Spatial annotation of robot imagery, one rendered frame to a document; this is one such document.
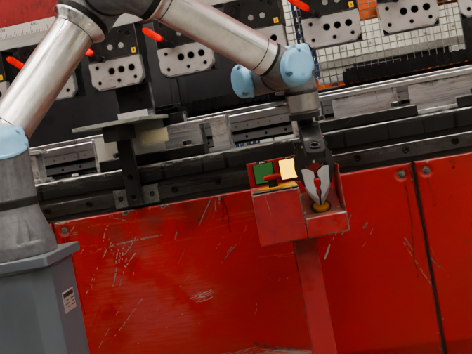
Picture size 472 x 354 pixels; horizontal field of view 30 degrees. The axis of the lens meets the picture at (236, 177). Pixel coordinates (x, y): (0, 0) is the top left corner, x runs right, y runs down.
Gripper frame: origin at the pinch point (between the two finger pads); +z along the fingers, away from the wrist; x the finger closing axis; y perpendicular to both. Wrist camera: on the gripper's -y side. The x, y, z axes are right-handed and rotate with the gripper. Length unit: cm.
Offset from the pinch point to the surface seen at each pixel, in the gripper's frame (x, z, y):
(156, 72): 39, -34, 102
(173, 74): 30, -33, 44
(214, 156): 22.8, -10.8, 29.7
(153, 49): 39, -42, 102
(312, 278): 4.9, 17.0, -2.6
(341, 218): -3.4, 3.8, -6.8
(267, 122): 7, -14, 66
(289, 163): 5.1, -8.3, 9.4
